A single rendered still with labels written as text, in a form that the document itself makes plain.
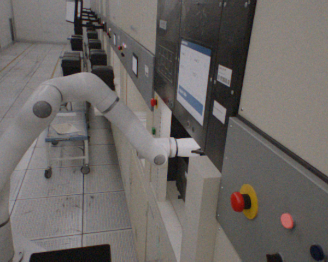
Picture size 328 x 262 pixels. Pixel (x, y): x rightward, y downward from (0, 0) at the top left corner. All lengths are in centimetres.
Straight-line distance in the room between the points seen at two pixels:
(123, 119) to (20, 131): 36
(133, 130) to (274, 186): 73
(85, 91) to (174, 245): 71
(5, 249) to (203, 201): 93
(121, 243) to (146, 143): 163
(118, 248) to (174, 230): 126
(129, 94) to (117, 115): 177
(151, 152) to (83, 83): 35
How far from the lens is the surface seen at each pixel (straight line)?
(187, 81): 104
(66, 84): 119
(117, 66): 442
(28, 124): 119
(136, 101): 299
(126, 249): 267
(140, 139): 119
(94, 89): 116
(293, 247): 58
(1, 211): 142
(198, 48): 96
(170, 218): 152
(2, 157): 127
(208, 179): 78
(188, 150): 130
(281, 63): 60
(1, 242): 148
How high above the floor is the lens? 178
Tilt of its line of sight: 22 degrees down
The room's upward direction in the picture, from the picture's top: 3 degrees clockwise
